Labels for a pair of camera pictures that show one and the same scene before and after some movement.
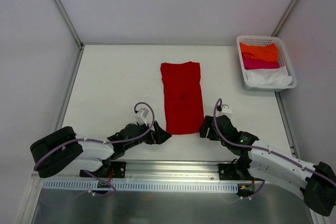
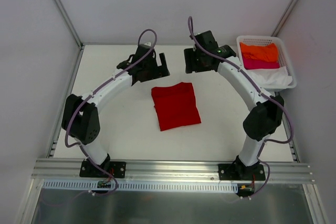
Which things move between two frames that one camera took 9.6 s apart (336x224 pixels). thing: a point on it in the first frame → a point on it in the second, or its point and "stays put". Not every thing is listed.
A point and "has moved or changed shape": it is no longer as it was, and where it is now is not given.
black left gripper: (155, 132) → (158, 69)
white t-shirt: (276, 77) stays put
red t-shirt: (184, 103) has moved or changed shape
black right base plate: (229, 172) stays put
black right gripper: (212, 127) → (189, 60)
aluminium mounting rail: (147, 171) stays put
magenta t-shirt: (255, 64) stays put
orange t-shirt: (267, 52) stays put
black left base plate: (108, 169) stays put
